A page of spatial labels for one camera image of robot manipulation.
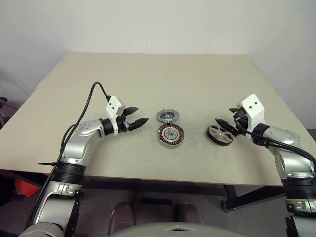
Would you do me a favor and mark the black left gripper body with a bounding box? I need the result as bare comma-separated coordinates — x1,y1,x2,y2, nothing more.
116,109,131,134

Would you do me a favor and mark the grey robot torso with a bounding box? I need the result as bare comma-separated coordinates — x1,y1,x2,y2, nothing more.
108,220,223,237

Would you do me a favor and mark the red orange bag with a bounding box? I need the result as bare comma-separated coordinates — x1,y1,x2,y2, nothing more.
14,175,42,198

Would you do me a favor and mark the black ring motor rotor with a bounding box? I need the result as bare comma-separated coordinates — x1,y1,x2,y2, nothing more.
206,125,234,146

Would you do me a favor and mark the grey metal motor cover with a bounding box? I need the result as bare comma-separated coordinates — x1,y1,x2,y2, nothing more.
156,108,180,123

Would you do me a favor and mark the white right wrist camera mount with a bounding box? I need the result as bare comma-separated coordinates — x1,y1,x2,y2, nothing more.
240,93,265,134

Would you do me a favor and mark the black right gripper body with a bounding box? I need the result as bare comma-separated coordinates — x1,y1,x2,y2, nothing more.
231,108,249,137

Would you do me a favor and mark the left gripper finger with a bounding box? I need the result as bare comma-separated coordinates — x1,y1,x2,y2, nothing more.
127,118,150,131
124,106,140,116

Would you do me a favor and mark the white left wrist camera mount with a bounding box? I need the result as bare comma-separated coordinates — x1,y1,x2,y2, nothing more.
105,95,127,136

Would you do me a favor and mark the motor stator with copper windings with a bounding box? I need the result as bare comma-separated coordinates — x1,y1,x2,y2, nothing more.
157,122,186,149

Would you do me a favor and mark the grey metal stand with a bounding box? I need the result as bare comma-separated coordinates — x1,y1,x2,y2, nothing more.
0,97,8,125

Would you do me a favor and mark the black metal table frame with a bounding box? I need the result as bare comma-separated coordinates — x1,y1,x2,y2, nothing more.
81,172,284,213

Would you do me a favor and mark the dark maroon rounded shape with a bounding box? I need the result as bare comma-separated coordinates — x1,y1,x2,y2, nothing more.
110,201,137,233
173,202,206,226

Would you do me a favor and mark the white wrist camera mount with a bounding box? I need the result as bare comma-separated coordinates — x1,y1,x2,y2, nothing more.
105,95,127,136
240,93,265,134

